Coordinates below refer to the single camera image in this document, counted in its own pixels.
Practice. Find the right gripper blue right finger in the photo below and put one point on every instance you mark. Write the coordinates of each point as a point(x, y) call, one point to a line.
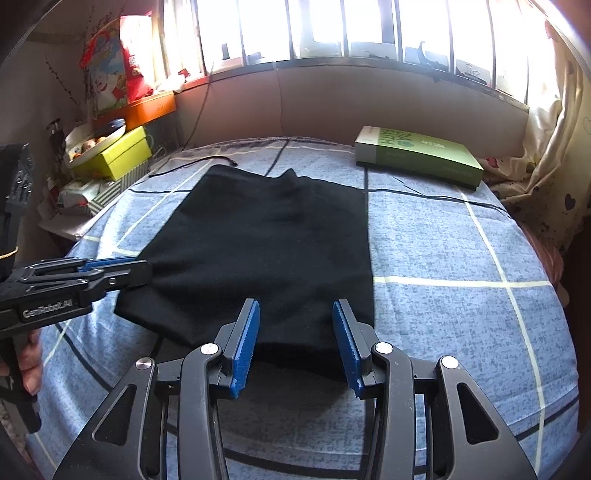
point(466, 437)

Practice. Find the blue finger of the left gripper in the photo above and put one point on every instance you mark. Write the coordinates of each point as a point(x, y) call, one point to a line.
point(104, 263)
point(126, 274)

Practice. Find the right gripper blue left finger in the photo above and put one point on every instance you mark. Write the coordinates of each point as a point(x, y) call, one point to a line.
point(126, 436)

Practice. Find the black pants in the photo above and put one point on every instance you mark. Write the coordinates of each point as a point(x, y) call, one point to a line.
point(294, 244)

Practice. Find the person left hand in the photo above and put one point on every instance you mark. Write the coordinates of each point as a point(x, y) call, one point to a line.
point(30, 362)

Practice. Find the white bedside shelf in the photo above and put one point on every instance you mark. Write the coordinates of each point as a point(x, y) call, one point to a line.
point(71, 228)

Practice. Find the striped grey box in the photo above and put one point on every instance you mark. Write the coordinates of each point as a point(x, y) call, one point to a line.
point(86, 198)

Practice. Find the yellow-green shoe box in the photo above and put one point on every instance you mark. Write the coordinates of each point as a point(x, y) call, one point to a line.
point(112, 163)

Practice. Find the blue patterned bed sheet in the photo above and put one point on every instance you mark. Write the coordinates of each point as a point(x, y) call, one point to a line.
point(454, 274)

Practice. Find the orange box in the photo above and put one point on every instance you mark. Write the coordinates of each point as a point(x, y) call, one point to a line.
point(140, 112)

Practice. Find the cartoon printed gift bag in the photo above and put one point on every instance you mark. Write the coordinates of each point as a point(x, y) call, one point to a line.
point(119, 61)

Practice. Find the cream heart print curtain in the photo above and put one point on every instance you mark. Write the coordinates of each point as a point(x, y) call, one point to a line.
point(548, 187)

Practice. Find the green flat box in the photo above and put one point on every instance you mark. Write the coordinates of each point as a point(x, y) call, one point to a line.
point(418, 154)

